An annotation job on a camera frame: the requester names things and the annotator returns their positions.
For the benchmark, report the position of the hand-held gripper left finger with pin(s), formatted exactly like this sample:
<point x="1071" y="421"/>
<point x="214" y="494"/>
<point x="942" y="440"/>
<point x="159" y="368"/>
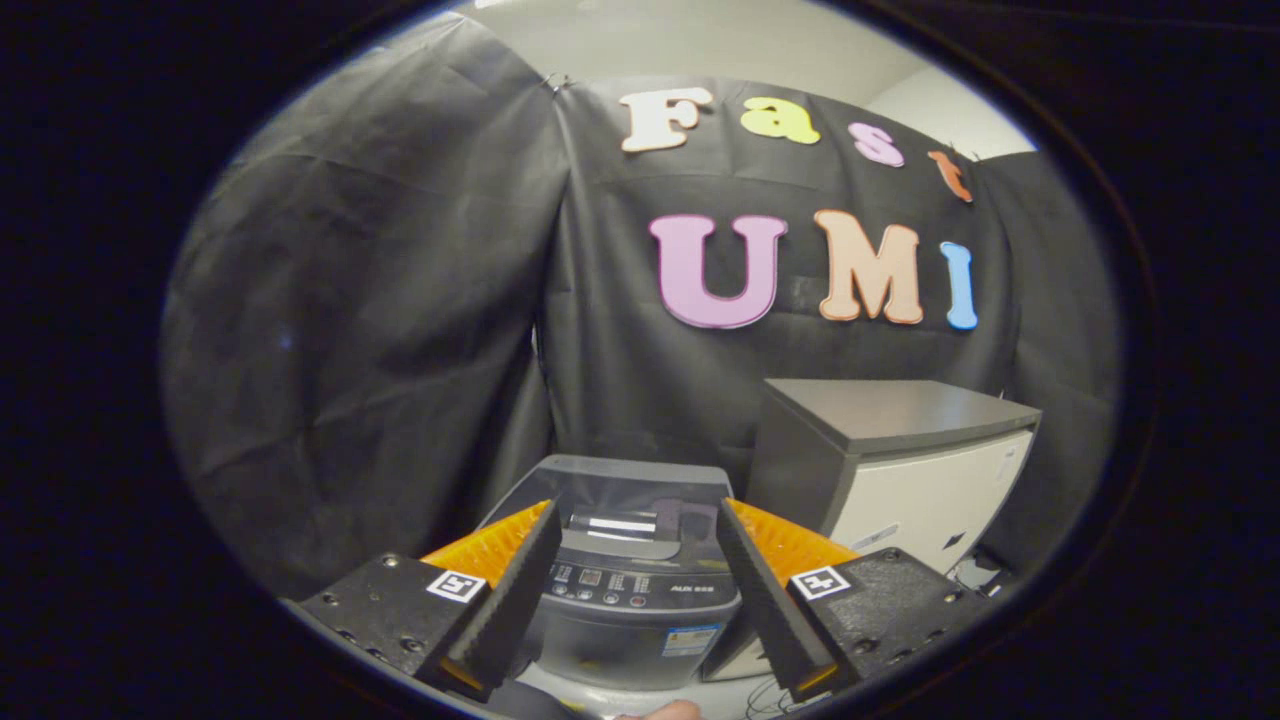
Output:
<point x="515" y="600"/>

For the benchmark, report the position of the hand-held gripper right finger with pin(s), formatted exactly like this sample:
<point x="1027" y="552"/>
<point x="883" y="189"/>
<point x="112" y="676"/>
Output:
<point x="765" y="600"/>

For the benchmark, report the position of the grey washing machine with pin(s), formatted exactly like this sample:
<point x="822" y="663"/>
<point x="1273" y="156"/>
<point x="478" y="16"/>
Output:
<point x="630" y="630"/>

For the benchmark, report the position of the beige cabinet with dark top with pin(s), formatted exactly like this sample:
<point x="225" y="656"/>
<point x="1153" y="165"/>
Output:
<point x="900" y="470"/>

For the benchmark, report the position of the black backdrop cloth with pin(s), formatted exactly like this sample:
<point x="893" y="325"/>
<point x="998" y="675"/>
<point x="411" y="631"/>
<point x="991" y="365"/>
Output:
<point x="380" y="300"/>

